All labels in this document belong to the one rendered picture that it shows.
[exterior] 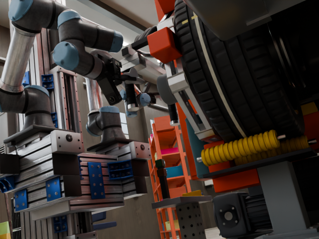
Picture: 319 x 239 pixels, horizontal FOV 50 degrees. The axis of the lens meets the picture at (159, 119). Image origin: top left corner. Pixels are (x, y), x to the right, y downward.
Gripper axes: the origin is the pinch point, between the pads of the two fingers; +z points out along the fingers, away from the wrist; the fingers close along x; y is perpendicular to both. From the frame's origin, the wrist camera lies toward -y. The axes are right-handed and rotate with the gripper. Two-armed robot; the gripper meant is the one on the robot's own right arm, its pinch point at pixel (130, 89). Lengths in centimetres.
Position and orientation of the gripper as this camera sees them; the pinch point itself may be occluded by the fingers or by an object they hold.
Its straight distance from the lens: 131.0
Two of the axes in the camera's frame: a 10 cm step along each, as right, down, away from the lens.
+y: -1.8, -9.4, 3.0
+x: -8.5, 3.0, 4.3
